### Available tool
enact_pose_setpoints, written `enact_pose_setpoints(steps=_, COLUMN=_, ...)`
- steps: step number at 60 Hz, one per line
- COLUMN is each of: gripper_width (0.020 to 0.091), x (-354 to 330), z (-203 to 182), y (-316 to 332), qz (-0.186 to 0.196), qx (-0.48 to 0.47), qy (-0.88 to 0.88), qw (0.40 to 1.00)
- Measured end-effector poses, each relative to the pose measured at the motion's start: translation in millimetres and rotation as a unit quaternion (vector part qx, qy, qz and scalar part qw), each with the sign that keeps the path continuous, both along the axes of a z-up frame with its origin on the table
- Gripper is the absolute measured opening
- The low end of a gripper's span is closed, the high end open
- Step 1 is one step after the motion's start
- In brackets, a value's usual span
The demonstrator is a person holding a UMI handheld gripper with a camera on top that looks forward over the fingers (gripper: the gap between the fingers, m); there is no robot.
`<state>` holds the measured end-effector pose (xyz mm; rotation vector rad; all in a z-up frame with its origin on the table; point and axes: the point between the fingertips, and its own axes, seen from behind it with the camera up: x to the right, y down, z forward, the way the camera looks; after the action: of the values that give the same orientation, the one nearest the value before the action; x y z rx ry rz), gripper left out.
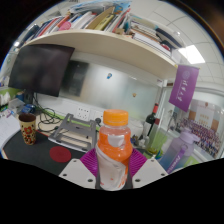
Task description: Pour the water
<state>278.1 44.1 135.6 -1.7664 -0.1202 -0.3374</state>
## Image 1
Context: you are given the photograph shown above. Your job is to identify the white wall socket row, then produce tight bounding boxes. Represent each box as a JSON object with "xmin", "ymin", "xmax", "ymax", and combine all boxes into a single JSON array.
[{"xmin": 75, "ymin": 105, "xmax": 104, "ymax": 123}]

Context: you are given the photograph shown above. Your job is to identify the white ceramic jar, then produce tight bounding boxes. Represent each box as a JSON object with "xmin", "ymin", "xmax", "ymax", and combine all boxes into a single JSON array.
[{"xmin": 130, "ymin": 119, "xmax": 145, "ymax": 138}]

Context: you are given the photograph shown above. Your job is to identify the patterned brown paper cup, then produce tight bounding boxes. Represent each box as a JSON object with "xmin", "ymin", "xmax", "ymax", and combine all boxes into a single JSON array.
[{"xmin": 18, "ymin": 113, "xmax": 37, "ymax": 146}]

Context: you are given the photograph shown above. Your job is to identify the orange-capped drink bottle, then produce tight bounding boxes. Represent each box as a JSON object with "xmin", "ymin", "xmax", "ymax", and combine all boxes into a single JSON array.
[{"xmin": 95, "ymin": 109, "xmax": 134, "ymax": 192}]

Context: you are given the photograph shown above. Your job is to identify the black cable bundle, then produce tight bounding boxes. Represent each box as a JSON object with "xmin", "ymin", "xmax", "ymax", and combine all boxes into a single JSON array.
[{"xmin": 33, "ymin": 99, "xmax": 68, "ymax": 134}]

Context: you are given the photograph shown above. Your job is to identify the dark wine bottle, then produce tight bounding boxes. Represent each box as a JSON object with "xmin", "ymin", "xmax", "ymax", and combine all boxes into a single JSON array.
[{"xmin": 143, "ymin": 103, "xmax": 160, "ymax": 138}]

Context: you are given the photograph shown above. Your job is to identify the black computer monitor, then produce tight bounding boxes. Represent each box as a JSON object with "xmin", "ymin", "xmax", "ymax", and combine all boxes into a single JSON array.
[{"xmin": 8, "ymin": 44, "xmax": 76, "ymax": 98}]

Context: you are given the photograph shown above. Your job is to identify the small blue box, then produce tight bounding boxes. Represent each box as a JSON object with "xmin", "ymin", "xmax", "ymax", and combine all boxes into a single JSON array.
[{"xmin": 21, "ymin": 103, "xmax": 36, "ymax": 115}]

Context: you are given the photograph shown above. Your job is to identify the flat round red coaster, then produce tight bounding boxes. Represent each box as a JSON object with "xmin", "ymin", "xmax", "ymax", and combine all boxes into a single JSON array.
[{"xmin": 49, "ymin": 145, "xmax": 72, "ymax": 164}]

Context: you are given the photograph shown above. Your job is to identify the purple hanging pennant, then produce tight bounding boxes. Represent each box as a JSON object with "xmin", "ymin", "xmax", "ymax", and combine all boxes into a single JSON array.
[{"xmin": 168, "ymin": 64, "xmax": 200, "ymax": 113}]

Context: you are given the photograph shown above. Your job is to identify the white shelf with books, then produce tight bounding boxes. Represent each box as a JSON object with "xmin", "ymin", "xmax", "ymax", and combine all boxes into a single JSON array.
[{"xmin": 14, "ymin": 0, "xmax": 188, "ymax": 81}]

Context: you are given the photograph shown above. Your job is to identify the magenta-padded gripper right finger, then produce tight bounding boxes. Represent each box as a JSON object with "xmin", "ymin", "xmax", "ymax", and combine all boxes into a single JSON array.
[{"xmin": 126, "ymin": 147, "xmax": 169, "ymax": 190}]

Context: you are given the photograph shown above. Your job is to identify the group photo poster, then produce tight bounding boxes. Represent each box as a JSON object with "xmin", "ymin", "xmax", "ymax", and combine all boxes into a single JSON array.
[{"xmin": 176, "ymin": 99, "xmax": 224, "ymax": 159}]

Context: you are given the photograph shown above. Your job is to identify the grey metal laptop stand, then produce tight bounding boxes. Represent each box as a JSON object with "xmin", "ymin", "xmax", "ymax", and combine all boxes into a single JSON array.
[{"xmin": 48, "ymin": 113, "xmax": 99, "ymax": 154}]

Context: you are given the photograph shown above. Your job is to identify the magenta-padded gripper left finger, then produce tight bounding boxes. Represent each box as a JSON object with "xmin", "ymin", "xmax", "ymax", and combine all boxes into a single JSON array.
[{"xmin": 58, "ymin": 147, "xmax": 100, "ymax": 190}]

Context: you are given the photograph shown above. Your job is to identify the white notebook pages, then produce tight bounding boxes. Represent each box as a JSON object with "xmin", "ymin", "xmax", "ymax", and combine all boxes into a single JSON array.
[{"xmin": 0, "ymin": 113, "xmax": 21, "ymax": 151}]

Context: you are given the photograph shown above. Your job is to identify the black red-edged desk mat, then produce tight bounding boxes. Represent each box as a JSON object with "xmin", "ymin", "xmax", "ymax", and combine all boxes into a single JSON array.
[{"xmin": 2, "ymin": 129, "xmax": 98, "ymax": 176}]

